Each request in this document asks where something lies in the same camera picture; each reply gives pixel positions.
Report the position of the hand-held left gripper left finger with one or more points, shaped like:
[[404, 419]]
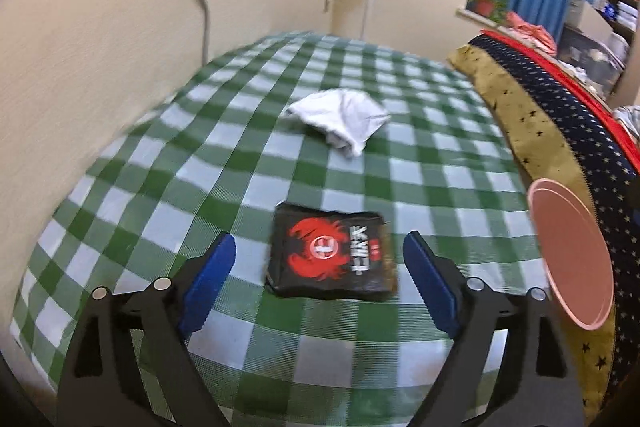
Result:
[[210, 279]]

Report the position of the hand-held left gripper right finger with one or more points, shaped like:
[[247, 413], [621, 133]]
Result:
[[432, 282]]

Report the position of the black snack packet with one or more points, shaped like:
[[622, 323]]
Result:
[[330, 252]]

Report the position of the pink plastic bin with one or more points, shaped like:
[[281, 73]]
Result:
[[570, 257]]

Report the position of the green checkered bed sheet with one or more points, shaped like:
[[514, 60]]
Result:
[[240, 107]]

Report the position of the white crumpled cloth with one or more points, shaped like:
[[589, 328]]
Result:
[[340, 117]]

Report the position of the navy star-patterned blanket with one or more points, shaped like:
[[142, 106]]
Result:
[[560, 107]]

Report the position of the striped blue-white cloth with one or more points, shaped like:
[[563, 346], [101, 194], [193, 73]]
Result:
[[629, 119]]

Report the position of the pink cloth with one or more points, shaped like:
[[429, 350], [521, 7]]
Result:
[[532, 32]]

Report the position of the clear plastic storage box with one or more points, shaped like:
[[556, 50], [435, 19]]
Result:
[[590, 57]]

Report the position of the white lidded container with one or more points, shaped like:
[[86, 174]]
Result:
[[619, 49]]

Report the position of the white wall socket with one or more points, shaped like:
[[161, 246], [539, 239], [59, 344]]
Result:
[[328, 4]]

